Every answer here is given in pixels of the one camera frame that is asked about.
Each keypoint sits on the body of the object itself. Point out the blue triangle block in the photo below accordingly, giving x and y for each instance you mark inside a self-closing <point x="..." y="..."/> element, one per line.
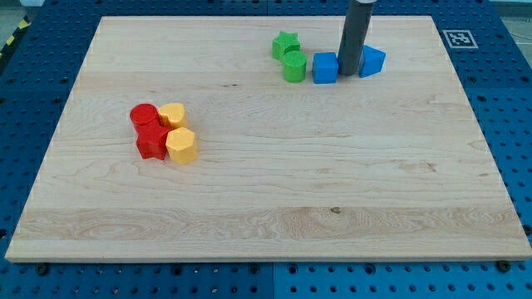
<point x="371" y="62"/>

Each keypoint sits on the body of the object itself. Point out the blue cube block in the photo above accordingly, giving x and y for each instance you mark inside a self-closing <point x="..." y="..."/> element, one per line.
<point x="325" y="68"/>

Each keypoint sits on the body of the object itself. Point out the light wooden board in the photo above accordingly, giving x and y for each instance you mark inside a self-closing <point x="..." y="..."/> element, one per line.
<point x="390" y="168"/>

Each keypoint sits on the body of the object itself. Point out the yellow hexagon block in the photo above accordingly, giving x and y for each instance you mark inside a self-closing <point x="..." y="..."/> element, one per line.
<point x="182" y="146"/>

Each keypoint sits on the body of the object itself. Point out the green cylinder block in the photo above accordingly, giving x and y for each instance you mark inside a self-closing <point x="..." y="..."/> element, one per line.
<point x="294" y="66"/>

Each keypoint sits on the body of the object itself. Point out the yellow heart block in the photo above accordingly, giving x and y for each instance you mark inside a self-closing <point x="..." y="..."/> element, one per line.
<point x="173" y="115"/>

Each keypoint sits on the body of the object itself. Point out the green star block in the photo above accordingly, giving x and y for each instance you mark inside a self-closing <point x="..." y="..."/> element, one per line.
<point x="283" y="43"/>

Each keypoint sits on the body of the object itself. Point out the red star block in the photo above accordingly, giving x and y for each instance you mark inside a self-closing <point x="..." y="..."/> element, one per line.
<point x="151" y="141"/>

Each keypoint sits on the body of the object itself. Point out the red cylinder block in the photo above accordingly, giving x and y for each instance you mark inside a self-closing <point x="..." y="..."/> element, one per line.
<point x="144" y="115"/>

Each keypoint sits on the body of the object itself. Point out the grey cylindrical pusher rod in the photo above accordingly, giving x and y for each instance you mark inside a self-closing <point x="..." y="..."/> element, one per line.
<point x="358" y="16"/>

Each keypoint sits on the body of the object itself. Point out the white fiducial marker tag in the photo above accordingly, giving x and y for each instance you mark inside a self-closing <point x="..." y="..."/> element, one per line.
<point x="459" y="39"/>

